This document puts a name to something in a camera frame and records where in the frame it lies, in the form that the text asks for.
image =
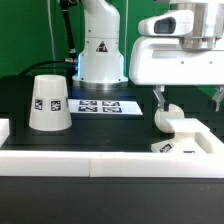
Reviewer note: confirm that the white front fence bar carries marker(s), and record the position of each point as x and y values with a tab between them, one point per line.
115	164

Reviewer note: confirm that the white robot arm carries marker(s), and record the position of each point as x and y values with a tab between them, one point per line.
184	46

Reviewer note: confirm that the white right fence bar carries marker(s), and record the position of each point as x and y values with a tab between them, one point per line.
213	140

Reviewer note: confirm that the white left fence bar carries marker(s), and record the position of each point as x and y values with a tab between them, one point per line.
4	131

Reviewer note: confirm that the white marker sheet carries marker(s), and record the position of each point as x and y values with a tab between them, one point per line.
104	107

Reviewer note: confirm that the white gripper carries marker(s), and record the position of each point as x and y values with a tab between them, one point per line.
162	61

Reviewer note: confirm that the white lamp bulb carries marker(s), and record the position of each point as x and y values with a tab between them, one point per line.
161	117

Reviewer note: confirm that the white fence bar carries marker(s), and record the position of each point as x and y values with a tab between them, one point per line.
115	164
213	140
4	131

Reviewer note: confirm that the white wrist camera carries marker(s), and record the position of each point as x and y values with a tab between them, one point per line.
173	23

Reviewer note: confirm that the white lamp shade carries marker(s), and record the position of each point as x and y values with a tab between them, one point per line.
49	107

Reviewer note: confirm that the white lamp base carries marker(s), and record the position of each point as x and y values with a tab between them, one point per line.
190	137

